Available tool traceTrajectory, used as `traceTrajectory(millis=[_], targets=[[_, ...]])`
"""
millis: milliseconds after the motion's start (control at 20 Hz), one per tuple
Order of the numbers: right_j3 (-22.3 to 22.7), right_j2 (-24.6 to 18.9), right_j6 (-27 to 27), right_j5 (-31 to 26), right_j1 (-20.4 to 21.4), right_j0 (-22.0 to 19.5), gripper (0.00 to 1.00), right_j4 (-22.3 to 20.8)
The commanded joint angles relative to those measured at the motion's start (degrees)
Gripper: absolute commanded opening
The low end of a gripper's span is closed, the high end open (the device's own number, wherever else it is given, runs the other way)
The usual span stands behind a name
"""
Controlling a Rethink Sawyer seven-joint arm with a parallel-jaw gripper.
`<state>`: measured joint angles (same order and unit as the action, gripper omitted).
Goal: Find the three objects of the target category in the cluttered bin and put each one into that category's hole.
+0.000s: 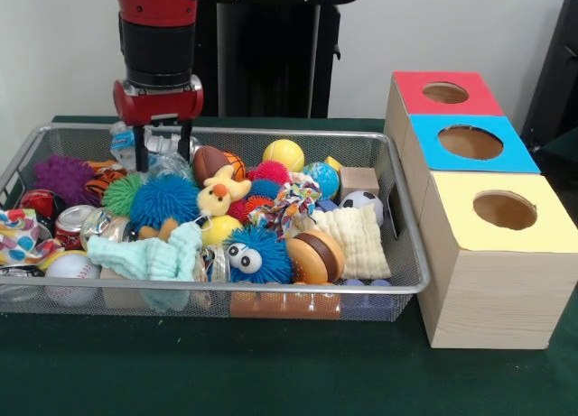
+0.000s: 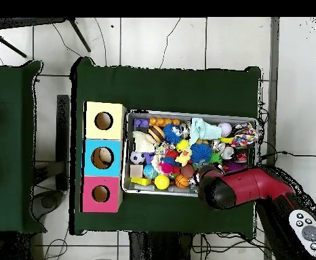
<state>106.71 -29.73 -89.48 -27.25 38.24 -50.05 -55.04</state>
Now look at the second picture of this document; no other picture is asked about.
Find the black tripod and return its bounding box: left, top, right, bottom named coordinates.
left=0, top=17, right=92, bottom=58

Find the purple spiky ball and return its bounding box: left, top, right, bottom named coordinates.
left=224, top=160, right=247, bottom=172

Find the small soccer ball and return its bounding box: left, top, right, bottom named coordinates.
left=130, top=151, right=146, bottom=165

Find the yellow foam ball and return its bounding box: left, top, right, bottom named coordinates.
left=154, top=174, right=171, bottom=191

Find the yellow plush duck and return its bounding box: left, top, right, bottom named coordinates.
left=174, top=147, right=193, bottom=167

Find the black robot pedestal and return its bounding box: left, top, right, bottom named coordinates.
left=129, top=232, right=193, bottom=260

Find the grey stand base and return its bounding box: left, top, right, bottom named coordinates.
left=31, top=189, right=66, bottom=221

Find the cream cloth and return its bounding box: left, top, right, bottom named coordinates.
left=132, top=130, right=157, bottom=153

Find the blue spiky ball with eyes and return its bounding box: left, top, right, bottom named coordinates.
left=162, top=123, right=185, bottom=145

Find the dark green side table cloth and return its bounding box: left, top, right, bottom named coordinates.
left=0, top=60, right=47, bottom=234

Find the green spiky ball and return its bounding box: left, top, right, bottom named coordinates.
left=208, top=152, right=224, bottom=165

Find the wooden box with three holes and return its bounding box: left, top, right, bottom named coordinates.
left=79, top=101, right=127, bottom=213

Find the toy hamburger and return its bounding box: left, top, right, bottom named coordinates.
left=147, top=125, right=166, bottom=145

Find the black panel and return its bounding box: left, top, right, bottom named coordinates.
left=56, top=94, right=71, bottom=190

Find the black power cable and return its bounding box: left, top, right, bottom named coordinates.
left=259, top=150, right=316, bottom=162

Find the shallow metal mesh bin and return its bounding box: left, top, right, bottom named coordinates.
left=121, top=109, right=259, bottom=198

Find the mint green cloth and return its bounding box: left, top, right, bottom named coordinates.
left=189, top=117, right=223, bottom=146

